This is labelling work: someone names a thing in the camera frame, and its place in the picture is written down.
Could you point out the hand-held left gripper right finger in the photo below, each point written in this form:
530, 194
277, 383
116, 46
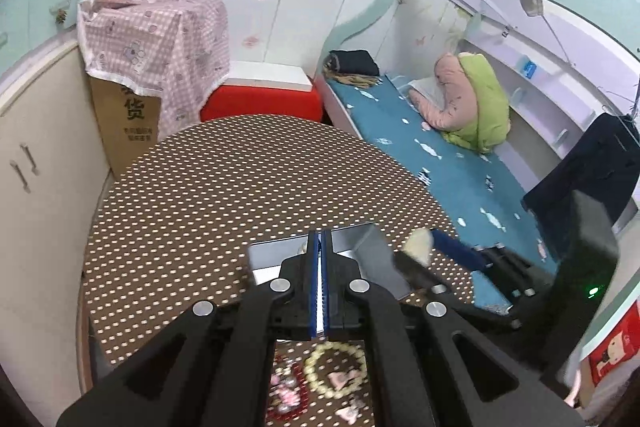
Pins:
328, 287

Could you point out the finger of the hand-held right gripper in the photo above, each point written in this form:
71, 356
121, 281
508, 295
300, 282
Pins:
457, 252
417, 274

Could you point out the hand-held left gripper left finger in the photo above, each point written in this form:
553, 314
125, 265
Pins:
314, 287

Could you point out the cream fluffy hair accessory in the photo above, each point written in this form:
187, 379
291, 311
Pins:
419, 247

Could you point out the silver metal tin box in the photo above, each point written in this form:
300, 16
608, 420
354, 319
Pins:
372, 257

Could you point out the pink bow hair clip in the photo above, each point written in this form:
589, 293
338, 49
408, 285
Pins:
350, 412
342, 378

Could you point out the blue fish print bed sheet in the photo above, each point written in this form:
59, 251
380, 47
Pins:
450, 177

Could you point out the black hanging jacket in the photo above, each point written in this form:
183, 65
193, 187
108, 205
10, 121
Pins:
590, 167

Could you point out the red printed box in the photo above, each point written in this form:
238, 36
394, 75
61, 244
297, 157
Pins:
617, 347

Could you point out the pink silver charm accessory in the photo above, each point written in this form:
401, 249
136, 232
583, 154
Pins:
284, 389

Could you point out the green blanket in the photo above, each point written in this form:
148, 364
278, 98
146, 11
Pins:
487, 102

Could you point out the pink long pillow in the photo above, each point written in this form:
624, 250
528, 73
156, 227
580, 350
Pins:
452, 92

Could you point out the white pillow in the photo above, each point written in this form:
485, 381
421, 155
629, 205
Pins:
425, 88

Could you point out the red ottoman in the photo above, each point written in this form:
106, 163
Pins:
260, 105

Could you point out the tan folded scarf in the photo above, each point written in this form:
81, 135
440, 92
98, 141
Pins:
357, 82

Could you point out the dark folded clothes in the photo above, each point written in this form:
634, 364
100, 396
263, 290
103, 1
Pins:
355, 62

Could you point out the white board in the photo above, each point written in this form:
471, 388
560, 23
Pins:
265, 75

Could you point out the cardboard box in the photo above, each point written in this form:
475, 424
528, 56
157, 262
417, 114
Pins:
130, 127

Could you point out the faint pink butterfly sticker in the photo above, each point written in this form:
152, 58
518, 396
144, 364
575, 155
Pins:
251, 41

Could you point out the grey hanging pouch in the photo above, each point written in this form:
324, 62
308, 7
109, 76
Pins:
530, 2

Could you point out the beige cabinet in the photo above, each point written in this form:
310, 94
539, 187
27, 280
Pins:
45, 217

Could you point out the pink checkered cloth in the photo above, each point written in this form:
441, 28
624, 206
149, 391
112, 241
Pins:
165, 37

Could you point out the pine cone drawer knob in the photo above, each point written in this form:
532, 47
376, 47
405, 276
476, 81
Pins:
60, 15

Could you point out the teal drawer unit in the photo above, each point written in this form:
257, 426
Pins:
30, 7

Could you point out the lavender bed wall shelf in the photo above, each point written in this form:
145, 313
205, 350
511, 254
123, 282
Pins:
550, 107

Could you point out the blue wall tag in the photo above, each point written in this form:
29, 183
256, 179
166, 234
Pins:
528, 68

